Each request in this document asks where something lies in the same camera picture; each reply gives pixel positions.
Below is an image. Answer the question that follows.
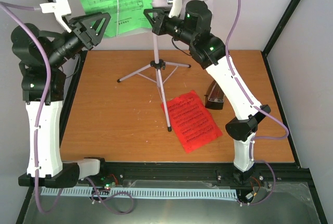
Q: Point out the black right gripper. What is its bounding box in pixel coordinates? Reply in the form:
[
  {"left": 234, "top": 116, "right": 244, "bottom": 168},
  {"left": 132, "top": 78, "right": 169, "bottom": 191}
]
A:
[{"left": 143, "top": 10, "right": 195, "bottom": 46}]

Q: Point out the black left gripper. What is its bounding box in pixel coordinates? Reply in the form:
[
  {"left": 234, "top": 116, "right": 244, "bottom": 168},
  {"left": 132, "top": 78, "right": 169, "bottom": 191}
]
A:
[{"left": 47, "top": 11, "right": 111, "bottom": 68}]

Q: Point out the black metronome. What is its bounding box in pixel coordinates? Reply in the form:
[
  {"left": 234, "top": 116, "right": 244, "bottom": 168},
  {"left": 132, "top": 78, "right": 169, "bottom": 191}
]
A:
[{"left": 205, "top": 80, "right": 225, "bottom": 110}]

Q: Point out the red music sheet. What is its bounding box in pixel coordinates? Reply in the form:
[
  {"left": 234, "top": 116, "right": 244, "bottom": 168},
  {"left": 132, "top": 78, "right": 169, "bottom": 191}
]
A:
[{"left": 166, "top": 90, "right": 223, "bottom": 153}]

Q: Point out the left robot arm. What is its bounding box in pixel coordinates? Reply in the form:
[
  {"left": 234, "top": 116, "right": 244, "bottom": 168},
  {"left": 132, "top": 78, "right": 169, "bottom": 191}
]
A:
[{"left": 11, "top": 12, "right": 111, "bottom": 189}]

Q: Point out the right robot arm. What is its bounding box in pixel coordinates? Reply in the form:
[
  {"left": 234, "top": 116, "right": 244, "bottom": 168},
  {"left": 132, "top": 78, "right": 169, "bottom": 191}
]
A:
[{"left": 144, "top": 0, "right": 271, "bottom": 184}]

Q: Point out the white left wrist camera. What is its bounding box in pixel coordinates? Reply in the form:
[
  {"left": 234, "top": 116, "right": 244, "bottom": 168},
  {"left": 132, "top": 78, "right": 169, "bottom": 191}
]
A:
[{"left": 40, "top": 0, "right": 72, "bottom": 33}]

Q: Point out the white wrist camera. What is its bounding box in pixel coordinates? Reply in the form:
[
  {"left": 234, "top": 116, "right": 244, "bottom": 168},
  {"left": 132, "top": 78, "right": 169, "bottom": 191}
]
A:
[
  {"left": 40, "top": 0, "right": 72, "bottom": 33},
  {"left": 167, "top": 0, "right": 183, "bottom": 18}
]

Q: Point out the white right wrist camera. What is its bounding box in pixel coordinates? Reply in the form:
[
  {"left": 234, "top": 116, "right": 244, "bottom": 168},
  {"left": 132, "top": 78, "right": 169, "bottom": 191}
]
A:
[{"left": 167, "top": 0, "right": 183, "bottom": 18}]

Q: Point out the black aluminium frame rail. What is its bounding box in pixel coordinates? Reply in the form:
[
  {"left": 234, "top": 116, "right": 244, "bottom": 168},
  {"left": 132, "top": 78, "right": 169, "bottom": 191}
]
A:
[{"left": 33, "top": 161, "right": 313, "bottom": 190}]

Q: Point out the light blue cable duct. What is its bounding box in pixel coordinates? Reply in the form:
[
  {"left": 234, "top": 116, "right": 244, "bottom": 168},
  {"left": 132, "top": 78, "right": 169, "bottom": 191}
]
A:
[{"left": 41, "top": 186, "right": 238, "bottom": 201}]

